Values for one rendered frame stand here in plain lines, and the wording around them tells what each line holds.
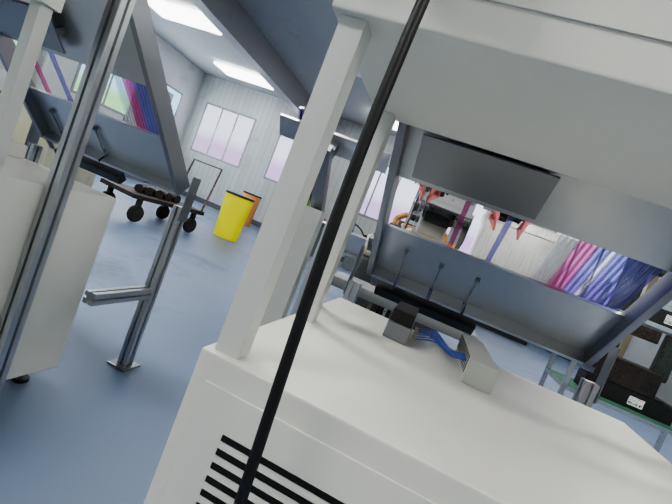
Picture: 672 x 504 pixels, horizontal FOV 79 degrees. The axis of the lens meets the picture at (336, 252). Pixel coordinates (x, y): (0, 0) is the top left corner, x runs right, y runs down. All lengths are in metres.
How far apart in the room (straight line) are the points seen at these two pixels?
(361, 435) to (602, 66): 0.40
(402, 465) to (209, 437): 0.20
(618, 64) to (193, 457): 0.56
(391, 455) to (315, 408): 0.08
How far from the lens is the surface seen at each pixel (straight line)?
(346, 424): 0.44
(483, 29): 0.45
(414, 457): 0.44
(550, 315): 1.32
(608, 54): 0.46
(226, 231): 5.95
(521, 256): 7.93
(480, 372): 0.77
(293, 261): 1.28
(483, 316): 1.34
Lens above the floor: 0.80
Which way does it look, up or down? 4 degrees down
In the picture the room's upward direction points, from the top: 22 degrees clockwise
